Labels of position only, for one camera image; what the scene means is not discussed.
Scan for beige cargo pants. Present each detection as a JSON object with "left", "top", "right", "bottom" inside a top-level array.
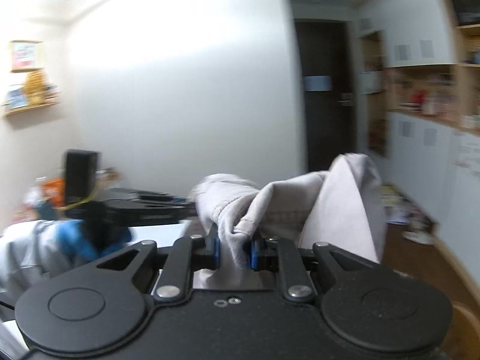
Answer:
[{"left": 186, "top": 154, "right": 386, "bottom": 290}]

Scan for grey sleeve forearm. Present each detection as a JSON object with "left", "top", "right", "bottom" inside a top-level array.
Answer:
[{"left": 1, "top": 220, "right": 74, "bottom": 302}]

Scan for blue gloved left hand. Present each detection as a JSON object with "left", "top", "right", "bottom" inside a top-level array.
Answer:
[{"left": 55, "top": 219, "right": 132, "bottom": 263}]

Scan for white cabinet row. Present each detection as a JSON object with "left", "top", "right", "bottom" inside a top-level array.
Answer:
[{"left": 388, "top": 112, "right": 479, "bottom": 281}]

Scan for dark wooden door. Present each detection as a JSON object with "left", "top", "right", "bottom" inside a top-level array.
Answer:
[{"left": 295, "top": 19, "right": 356, "bottom": 172}]

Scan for small wall shelf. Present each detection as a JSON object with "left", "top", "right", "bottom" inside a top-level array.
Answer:
[{"left": 3, "top": 40, "right": 59, "bottom": 117}]

